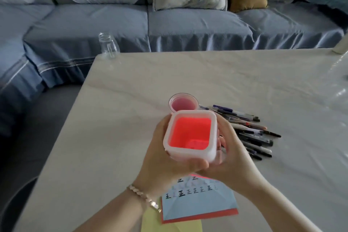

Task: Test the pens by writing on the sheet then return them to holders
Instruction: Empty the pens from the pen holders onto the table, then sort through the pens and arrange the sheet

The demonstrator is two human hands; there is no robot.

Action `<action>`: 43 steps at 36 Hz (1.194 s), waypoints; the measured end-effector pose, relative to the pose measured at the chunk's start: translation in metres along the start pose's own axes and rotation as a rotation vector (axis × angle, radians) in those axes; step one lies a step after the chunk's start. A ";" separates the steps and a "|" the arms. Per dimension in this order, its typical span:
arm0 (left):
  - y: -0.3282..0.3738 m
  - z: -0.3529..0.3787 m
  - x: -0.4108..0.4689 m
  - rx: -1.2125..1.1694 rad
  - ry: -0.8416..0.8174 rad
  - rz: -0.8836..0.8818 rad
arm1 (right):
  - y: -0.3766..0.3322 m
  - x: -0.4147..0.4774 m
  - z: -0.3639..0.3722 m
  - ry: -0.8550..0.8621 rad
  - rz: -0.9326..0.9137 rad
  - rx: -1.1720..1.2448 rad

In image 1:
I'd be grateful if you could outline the person's right hand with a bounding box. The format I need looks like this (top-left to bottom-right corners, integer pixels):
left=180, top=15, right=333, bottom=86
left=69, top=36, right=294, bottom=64
left=198, top=115, right=268, bottom=197

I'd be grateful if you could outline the person's left hand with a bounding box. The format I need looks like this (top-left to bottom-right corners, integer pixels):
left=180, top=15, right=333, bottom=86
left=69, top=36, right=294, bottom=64
left=134, top=115, right=211, bottom=199

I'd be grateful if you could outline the pile of assorted pens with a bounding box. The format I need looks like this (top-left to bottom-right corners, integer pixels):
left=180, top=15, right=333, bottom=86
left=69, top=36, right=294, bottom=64
left=198, top=104, right=282, bottom=161

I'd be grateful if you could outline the square white red pen holder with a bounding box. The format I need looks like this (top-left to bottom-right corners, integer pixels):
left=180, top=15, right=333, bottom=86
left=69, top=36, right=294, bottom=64
left=163, top=110, right=227, bottom=165

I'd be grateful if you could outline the blue paper with writing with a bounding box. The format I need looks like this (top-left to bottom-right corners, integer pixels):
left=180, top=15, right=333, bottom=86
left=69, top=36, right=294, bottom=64
left=162, top=174, right=237, bottom=220

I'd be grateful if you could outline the yellow paper sheet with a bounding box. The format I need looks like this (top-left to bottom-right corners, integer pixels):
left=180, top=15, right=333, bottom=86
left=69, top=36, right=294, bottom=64
left=141, top=207, right=203, bottom=232

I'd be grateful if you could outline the red paper sheet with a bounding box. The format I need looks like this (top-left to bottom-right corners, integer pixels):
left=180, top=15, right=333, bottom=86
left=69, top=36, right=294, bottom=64
left=160, top=174, right=240, bottom=225

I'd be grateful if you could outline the round pink pen holder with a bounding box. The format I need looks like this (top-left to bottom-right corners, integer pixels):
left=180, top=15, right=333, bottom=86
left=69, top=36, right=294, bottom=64
left=168, top=92, right=199, bottom=115

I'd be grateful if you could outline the clear glass jar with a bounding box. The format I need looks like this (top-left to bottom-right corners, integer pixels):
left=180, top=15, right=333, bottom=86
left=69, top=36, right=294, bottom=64
left=98, top=32, right=120, bottom=60

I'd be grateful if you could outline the blue covered sofa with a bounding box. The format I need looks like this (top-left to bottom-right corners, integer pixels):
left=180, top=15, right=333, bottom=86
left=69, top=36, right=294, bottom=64
left=0, top=0, right=348, bottom=137

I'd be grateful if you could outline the silver link bracelet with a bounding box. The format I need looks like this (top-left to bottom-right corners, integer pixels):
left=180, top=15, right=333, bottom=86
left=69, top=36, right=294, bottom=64
left=126, top=184, right=162, bottom=213

